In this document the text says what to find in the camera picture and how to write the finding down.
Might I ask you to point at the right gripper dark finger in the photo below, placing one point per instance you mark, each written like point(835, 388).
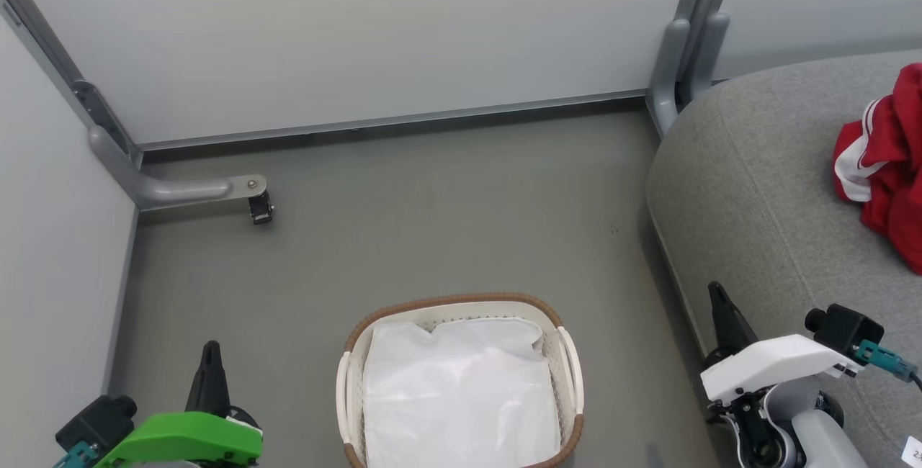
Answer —
point(729, 327)

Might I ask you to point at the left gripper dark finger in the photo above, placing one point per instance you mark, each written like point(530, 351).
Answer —
point(209, 381)

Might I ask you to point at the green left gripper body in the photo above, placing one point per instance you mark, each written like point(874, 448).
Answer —
point(180, 439)

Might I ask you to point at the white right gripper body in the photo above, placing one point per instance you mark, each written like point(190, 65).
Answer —
point(778, 361)

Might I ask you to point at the red heathered Bulls 23 t-shirt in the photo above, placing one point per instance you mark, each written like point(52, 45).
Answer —
point(909, 237)

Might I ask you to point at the red basketball jersey white trim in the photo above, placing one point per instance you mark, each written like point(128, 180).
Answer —
point(886, 151)

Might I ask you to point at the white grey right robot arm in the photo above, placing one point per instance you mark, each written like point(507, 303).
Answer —
point(821, 439)

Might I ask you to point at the white laundry basket brown rim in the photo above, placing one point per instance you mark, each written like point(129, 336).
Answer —
point(351, 381)

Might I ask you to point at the white cloth basket liner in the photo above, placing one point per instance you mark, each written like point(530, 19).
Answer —
point(461, 396)

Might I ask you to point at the grey fabric sofa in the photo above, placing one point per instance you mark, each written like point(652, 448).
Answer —
point(756, 187)

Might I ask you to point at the white label tag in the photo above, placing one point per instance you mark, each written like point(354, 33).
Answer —
point(913, 451)

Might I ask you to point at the black caster wheel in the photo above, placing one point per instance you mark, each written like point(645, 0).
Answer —
point(261, 210)

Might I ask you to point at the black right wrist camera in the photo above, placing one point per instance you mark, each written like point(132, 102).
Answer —
point(850, 327)

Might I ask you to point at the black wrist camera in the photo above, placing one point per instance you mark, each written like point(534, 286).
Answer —
point(97, 421)
point(850, 327)

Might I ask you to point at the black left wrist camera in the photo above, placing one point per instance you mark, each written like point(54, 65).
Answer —
point(97, 421)

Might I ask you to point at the grey curved partition foot bracket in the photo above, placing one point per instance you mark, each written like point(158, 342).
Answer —
point(173, 191)

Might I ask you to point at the grey partition frame post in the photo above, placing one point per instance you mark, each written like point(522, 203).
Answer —
point(709, 43)
point(670, 65)

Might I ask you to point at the grey partition frame post hinged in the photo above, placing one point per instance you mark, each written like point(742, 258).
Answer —
point(50, 43)

